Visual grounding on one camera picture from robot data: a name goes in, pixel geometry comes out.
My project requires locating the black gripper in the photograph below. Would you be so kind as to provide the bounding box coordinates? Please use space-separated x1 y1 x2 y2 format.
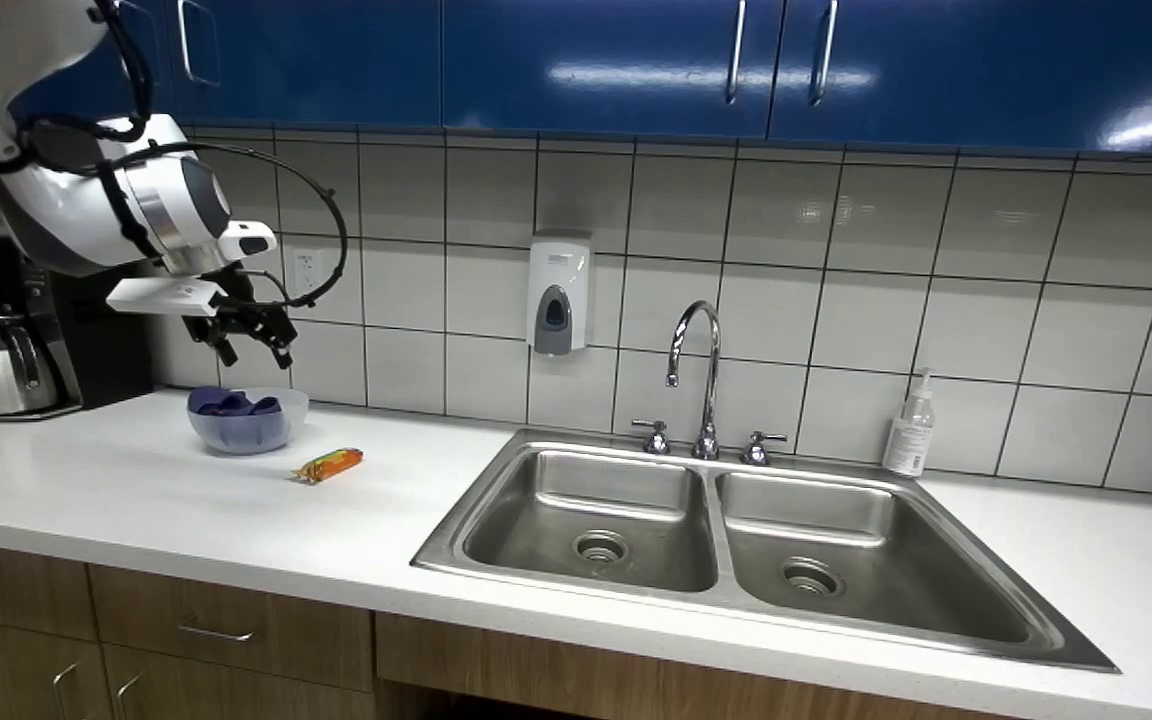
179 290 302 374

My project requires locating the black coffee machine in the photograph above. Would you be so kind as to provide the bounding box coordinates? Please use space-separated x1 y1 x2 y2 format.
0 230 160 425

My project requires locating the wooden lower cabinet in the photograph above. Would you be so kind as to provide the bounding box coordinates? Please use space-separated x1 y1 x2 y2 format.
0 534 1020 720

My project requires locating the blue upper cabinet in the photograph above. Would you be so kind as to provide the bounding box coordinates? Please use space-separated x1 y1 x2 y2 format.
11 0 1152 162

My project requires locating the chrome gooseneck faucet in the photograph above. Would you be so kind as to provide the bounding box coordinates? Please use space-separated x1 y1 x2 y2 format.
659 296 729 465

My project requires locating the stainless steel double sink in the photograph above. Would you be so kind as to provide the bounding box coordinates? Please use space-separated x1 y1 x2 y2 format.
410 425 1119 674

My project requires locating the clear soap bottle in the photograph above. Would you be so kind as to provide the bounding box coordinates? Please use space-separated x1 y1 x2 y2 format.
876 368 942 484

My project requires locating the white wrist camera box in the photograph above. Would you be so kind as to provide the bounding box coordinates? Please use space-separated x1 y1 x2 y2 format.
103 266 228 320

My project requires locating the white wall soap dispenser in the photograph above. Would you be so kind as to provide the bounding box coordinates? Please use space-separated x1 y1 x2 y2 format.
523 230 598 360

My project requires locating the silver cabinet door handle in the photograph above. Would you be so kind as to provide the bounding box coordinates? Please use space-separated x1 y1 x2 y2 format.
174 0 196 80
725 0 753 110
809 0 846 110

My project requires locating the chrome faucet handle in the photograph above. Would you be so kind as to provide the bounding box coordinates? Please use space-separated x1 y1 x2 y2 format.
735 427 791 468
637 417 676 458

